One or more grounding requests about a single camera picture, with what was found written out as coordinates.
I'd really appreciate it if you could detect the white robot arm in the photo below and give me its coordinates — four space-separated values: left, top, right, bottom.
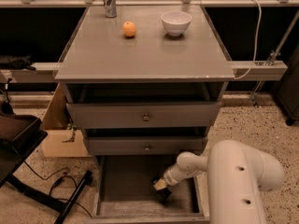
152 140 285 224

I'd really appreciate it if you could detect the grey bottom drawer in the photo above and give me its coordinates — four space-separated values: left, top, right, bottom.
86 155 209 224

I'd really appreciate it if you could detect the grey drawer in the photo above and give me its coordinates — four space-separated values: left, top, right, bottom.
84 136 207 155
66 102 221 129
86 155 209 224

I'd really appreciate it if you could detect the grey middle drawer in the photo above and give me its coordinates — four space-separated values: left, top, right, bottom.
84 136 207 155

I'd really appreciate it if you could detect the grey drawer cabinet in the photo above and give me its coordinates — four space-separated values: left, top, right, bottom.
56 6 234 156

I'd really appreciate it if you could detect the grey top drawer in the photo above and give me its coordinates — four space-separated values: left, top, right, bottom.
66 102 221 129

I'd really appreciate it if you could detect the cardboard box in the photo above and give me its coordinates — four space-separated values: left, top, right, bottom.
41 85 89 158

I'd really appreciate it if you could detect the black chair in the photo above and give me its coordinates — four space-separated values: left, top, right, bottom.
0 101 93 224

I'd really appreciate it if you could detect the orange fruit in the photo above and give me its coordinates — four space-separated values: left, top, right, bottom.
122 21 136 37

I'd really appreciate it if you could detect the white bowl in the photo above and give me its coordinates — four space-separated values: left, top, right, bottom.
161 11 192 36

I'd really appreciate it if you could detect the silver drink can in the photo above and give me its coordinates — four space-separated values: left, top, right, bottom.
103 0 117 18

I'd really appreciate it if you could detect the black floor cable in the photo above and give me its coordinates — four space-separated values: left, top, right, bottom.
23 161 93 218

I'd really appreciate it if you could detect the metal rail frame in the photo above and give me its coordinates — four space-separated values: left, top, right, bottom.
0 0 287 83

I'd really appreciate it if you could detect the black bag on rail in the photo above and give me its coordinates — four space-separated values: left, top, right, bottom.
0 55 35 70

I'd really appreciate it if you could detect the white cable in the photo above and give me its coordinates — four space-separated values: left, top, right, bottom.
234 0 263 80

